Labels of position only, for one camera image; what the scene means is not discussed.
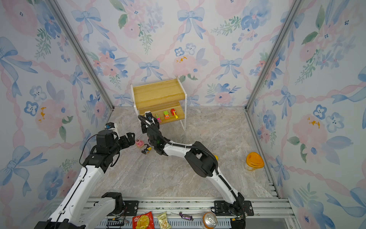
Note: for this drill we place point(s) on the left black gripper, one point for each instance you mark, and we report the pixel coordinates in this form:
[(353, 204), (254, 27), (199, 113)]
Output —
[(126, 143)]

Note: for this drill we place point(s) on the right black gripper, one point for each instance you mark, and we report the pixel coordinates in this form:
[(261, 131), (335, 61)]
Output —
[(144, 130)]

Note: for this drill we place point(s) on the green orange toy truck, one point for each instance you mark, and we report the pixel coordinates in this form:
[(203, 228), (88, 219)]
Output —
[(166, 114)]

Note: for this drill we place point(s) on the red yellow toy excavator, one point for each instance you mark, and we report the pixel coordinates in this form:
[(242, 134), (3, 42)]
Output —
[(174, 113)]

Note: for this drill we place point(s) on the pink toy car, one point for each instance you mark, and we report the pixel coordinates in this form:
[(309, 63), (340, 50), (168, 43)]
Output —
[(158, 118)]

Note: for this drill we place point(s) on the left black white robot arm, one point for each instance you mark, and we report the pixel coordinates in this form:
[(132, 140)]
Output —
[(69, 213)]

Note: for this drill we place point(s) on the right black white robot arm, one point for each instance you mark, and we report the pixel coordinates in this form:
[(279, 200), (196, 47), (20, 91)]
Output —
[(201, 160)]

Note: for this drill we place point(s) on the pink bear donut toy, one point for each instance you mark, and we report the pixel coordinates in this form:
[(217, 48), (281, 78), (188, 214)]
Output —
[(139, 143)]

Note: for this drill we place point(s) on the black yellow shark toy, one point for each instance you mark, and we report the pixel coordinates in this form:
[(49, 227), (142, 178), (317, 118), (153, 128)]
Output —
[(147, 149)]

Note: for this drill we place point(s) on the red snack packet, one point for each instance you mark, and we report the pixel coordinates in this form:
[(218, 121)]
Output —
[(144, 221)]

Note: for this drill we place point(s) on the green snack packet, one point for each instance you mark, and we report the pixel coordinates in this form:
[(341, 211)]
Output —
[(163, 221)]

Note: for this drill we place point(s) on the purple wrapped candy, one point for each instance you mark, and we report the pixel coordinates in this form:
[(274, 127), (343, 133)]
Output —
[(186, 216)]

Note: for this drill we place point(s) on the silver drink can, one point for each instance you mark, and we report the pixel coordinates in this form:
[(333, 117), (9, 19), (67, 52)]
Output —
[(209, 220)]

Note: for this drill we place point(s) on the orange lid plastic cup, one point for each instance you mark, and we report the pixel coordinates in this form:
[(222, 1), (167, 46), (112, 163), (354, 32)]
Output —
[(254, 161)]

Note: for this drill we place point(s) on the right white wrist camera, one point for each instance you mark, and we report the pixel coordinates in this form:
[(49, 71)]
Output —
[(151, 119)]

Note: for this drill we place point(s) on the white frame wooden two-tier shelf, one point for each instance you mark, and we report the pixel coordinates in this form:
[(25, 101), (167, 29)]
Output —
[(159, 97)]

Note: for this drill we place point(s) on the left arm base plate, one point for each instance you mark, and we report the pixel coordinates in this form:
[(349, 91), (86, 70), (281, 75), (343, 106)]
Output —
[(128, 208)]

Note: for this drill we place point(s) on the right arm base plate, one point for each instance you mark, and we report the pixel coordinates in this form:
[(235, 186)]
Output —
[(222, 208)]

